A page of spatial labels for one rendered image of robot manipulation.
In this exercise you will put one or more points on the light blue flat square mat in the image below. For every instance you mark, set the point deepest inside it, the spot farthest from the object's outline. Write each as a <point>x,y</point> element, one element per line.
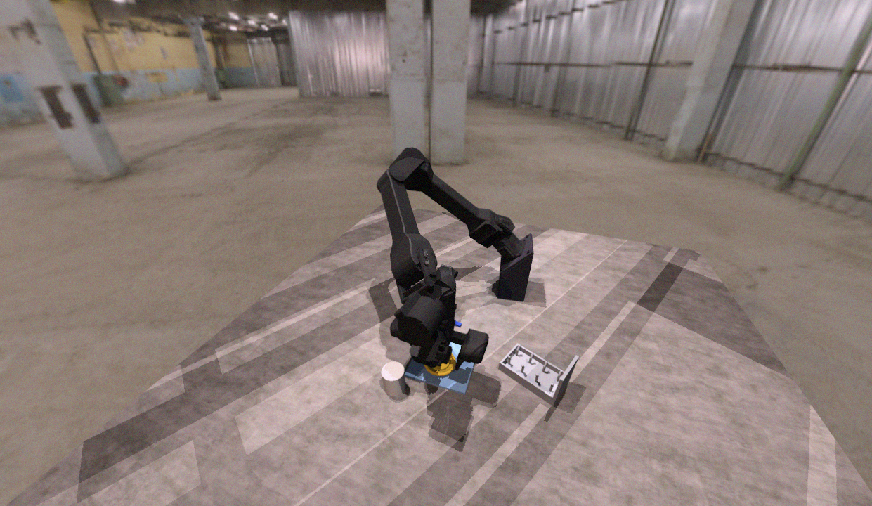
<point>456,381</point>

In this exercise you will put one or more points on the yellow plate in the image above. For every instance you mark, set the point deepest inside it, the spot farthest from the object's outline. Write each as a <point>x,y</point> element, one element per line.
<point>444,369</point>

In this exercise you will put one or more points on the grey dish rack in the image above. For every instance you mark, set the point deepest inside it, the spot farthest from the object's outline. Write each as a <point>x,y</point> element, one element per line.
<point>545,380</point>

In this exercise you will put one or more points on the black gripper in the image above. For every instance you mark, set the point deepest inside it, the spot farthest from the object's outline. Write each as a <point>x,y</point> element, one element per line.
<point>473,344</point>

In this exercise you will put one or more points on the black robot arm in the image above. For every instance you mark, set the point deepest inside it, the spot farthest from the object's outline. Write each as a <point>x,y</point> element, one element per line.
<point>412,258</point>

